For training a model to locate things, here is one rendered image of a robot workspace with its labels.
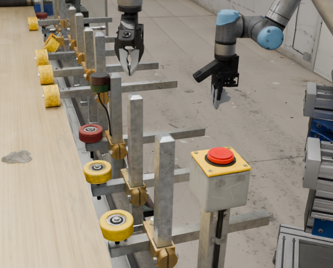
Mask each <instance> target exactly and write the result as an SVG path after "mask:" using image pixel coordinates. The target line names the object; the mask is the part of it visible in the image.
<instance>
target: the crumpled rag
mask: <svg viewBox="0 0 333 268"><path fill-rule="evenodd" d="M30 154H31V153H30V152H28V151H27V150H25V149H23V150H20V151H19V152H16V151H15V152H10V153H9V154H8V155H6V156H3V157H2V158H1V162H2V161H3V162H8V163H14V162H20V163H27V162H29V161H30V160H32V157H30V156H29V155H30Z"/></svg>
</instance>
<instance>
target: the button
mask: <svg viewBox="0 0 333 268"><path fill-rule="evenodd" d="M207 158H208V159H209V160H210V161H211V162H213V163H215V164H228V163H230V162H232V161H233V160H234V154H233V152H232V151H231V150H229V149H227V148H223V147H215V148H212V149H210V150H209V151H208V153H207Z"/></svg>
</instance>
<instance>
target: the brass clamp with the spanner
mask: <svg viewBox="0 0 333 268"><path fill-rule="evenodd" d="M104 137H106V138H107V140H108V151H109V153H110V155H111V158H114V159H116V160H120V159H123V158H125V157H126V155H127V150H126V143H125V142H124V140H123V142H122V143H116V144H113V143H112V141H111V136H110V132H109V130H105V131H104Z"/></svg>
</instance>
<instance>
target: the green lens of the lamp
mask: <svg viewBox="0 0 333 268"><path fill-rule="evenodd" d="M90 90H91V91H92V92H94V93H105V92H107V91H109V90H110V83H109V84H107V85H105V86H94V85H92V84H91V83H90Z"/></svg>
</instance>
